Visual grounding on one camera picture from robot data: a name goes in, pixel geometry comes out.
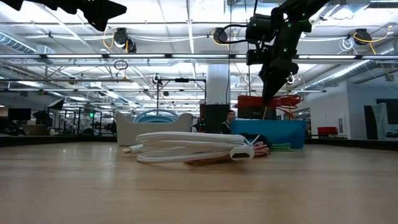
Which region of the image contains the person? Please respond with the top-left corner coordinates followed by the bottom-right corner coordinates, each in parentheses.
top-left (220, 109), bottom-right (237, 135)

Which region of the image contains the white cable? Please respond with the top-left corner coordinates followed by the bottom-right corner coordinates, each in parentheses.
top-left (122, 131), bottom-right (256, 164)

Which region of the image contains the black standing panel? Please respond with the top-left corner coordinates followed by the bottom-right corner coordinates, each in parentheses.
top-left (363, 105), bottom-right (379, 141)

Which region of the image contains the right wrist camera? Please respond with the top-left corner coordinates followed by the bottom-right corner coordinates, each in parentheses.
top-left (246, 47), bottom-right (266, 67)

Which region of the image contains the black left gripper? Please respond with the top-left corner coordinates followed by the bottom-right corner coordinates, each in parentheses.
top-left (24, 0), bottom-right (128, 32)

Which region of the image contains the small black screen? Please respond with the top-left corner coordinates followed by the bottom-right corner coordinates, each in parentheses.
top-left (7, 107), bottom-right (32, 122)

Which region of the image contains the black table frame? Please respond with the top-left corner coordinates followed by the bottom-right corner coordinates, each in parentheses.
top-left (0, 134), bottom-right (398, 152)

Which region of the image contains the black ceiling cable reel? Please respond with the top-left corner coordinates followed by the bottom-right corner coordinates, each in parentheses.
top-left (113, 27), bottom-right (138, 54)
top-left (354, 28), bottom-right (373, 47)
top-left (212, 27), bottom-right (229, 45)

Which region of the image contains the black background rig frame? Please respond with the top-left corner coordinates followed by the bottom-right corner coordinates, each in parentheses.
top-left (156, 77), bottom-right (208, 118)

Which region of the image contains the red bin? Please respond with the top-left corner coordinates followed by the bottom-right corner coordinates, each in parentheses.
top-left (317, 126), bottom-right (339, 136)

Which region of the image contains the black computer tower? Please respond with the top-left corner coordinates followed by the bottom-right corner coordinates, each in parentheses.
top-left (200, 103), bottom-right (231, 134)

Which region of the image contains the dark wall screen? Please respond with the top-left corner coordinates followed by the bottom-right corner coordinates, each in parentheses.
top-left (376, 98), bottom-right (398, 126)

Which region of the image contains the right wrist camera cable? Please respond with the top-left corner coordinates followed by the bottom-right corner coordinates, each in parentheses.
top-left (216, 23), bottom-right (249, 45)

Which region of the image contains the green cable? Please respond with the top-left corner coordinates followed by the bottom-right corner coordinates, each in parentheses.
top-left (269, 142), bottom-right (294, 152)

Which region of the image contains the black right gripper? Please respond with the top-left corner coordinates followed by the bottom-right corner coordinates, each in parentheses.
top-left (259, 29), bottom-right (299, 105)

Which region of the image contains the teal blue bin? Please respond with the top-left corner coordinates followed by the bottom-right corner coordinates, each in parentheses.
top-left (229, 119), bottom-right (307, 149)

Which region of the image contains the red cable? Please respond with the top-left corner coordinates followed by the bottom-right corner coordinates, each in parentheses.
top-left (237, 94), bottom-right (303, 121)

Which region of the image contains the black monitor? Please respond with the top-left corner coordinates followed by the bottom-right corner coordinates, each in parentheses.
top-left (237, 96), bottom-right (277, 121)

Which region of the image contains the grey plastic bin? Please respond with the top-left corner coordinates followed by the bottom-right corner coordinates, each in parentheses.
top-left (115, 111), bottom-right (194, 147)

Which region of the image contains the light blue cable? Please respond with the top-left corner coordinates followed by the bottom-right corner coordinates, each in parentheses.
top-left (132, 108), bottom-right (180, 124)

